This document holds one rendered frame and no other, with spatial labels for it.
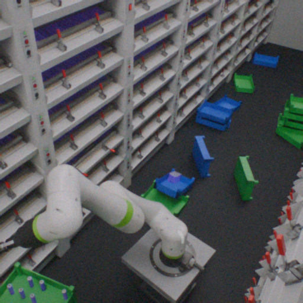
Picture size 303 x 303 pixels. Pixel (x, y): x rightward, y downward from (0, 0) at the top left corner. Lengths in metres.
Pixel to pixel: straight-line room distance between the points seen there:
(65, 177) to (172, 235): 0.81
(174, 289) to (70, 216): 0.97
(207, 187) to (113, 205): 1.61
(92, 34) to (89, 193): 0.90
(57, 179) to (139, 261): 0.98
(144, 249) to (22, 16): 1.29
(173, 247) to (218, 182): 1.19
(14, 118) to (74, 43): 0.45
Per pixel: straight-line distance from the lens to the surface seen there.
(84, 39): 1.77
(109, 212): 1.29
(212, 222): 2.59
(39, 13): 1.53
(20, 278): 1.80
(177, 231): 1.77
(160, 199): 2.67
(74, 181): 1.11
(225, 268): 2.40
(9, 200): 1.77
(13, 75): 1.50
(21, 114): 1.60
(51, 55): 1.63
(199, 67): 3.27
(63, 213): 1.05
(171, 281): 1.90
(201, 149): 2.84
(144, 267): 1.94
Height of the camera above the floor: 1.98
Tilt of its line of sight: 40 degrees down
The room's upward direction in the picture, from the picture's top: 4 degrees clockwise
